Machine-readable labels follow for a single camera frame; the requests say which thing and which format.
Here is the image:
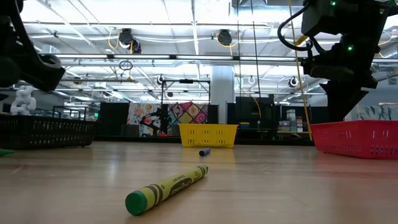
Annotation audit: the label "yellow plastic basket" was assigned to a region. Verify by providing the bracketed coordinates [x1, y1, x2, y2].
[178, 123, 239, 149]

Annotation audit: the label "black plastic basket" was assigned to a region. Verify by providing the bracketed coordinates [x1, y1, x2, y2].
[0, 114, 100, 150]

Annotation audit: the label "yellow power cable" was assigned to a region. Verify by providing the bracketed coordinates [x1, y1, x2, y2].
[288, 0, 313, 142]

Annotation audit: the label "white building column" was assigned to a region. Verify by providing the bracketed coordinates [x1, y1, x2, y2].
[211, 65, 236, 124]

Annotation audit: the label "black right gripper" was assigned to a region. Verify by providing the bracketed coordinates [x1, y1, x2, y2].
[300, 57, 379, 122]

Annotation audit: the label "black partition panel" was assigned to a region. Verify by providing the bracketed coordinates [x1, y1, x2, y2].
[226, 96, 280, 139]
[279, 105, 331, 131]

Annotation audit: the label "black cabinet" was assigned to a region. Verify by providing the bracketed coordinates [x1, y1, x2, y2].
[98, 101, 130, 136]

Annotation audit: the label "stacked storage boxes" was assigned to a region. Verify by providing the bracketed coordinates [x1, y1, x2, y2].
[278, 108, 304, 133]

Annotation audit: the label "yellow cable tag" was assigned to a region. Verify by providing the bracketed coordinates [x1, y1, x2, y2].
[293, 34, 310, 47]

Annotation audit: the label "black hanging cable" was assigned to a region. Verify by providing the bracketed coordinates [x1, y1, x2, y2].
[236, 0, 242, 100]

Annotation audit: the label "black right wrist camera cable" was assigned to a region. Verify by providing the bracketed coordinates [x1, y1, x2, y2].
[277, 0, 315, 52]

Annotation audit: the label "red plastic basket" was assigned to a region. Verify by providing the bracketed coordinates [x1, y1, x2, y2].
[310, 119, 398, 161]

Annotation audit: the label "black metal gantry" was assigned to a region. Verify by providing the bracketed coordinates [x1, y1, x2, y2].
[160, 78, 212, 105]

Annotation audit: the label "black metal table frame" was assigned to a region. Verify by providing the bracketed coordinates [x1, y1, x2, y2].
[93, 134, 315, 147]

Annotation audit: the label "teal patterned panel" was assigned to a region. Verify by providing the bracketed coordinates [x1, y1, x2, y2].
[345, 104, 398, 122]

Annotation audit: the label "white knot-shaped sculpture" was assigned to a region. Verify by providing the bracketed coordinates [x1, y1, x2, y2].
[9, 85, 37, 116]

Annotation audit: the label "long ceiling light strip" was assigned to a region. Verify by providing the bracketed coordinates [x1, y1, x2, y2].
[40, 52, 307, 63]

